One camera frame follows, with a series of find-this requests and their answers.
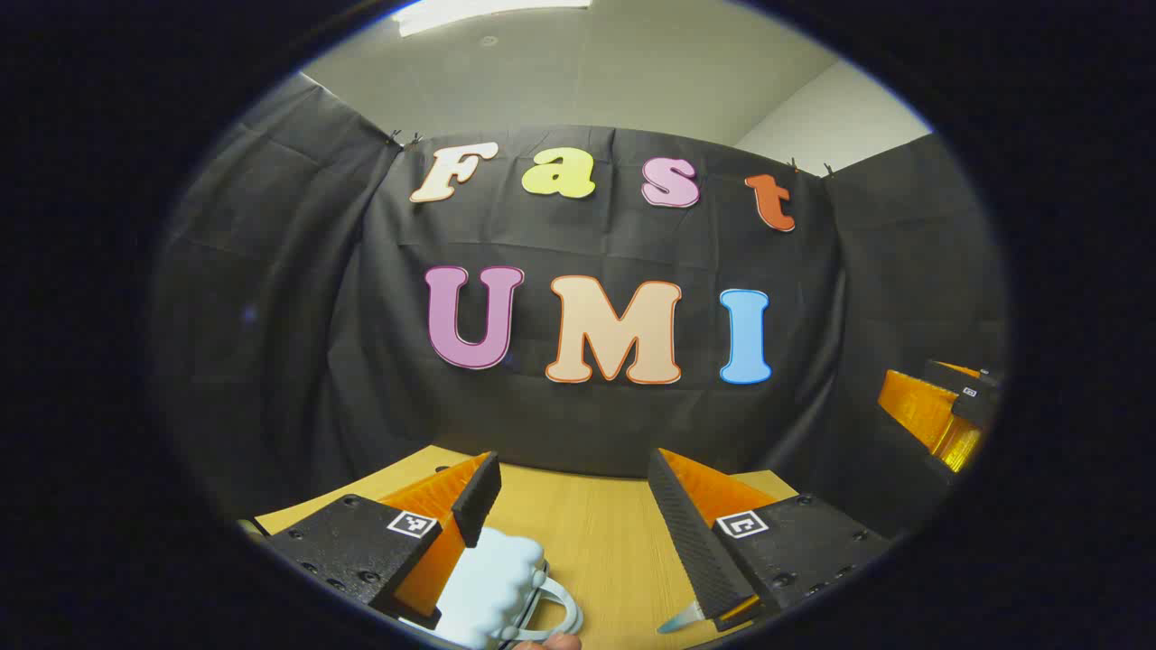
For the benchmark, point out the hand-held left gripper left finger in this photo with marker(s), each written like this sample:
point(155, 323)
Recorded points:
point(479, 496)

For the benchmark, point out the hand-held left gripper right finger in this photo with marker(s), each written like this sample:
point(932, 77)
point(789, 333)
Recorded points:
point(686, 533)

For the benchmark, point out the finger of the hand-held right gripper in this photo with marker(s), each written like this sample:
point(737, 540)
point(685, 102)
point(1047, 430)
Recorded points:
point(921, 411)
point(944, 370)

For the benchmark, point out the light blue suitcase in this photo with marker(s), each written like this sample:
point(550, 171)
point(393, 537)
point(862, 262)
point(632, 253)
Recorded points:
point(497, 578)

